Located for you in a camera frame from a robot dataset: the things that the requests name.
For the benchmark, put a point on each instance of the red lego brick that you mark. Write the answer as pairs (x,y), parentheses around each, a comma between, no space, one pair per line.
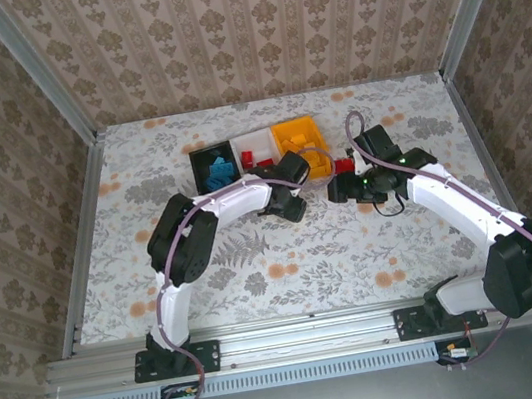
(344,166)
(265,162)
(247,158)

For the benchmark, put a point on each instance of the long orange lego brick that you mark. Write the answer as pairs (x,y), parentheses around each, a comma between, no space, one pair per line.
(298,142)

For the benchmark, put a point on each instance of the white plastic bin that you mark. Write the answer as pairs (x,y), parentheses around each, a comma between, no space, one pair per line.
(257,142)

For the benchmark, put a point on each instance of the yellow plastic bin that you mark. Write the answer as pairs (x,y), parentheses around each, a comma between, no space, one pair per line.
(285,130)

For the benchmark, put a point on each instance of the black plastic bin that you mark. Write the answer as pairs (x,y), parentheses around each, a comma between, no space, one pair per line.
(200,169)

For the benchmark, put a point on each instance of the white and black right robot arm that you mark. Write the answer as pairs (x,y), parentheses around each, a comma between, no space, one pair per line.
(455,210)

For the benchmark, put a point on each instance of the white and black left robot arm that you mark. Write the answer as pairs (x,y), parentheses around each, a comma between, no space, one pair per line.
(237,206)

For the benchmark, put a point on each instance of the floral patterned table cloth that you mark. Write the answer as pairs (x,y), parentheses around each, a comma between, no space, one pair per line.
(309,279)

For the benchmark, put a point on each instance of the aluminium side rail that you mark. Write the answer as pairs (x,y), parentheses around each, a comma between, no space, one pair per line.
(87,212)
(495,173)

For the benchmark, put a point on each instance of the aluminium mounting rail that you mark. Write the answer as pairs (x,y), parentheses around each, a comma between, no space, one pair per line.
(307,334)

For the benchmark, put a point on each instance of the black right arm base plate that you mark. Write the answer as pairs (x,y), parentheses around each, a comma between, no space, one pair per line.
(409,323)

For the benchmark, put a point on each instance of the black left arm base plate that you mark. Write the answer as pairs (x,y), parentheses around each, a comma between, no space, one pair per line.
(210,355)

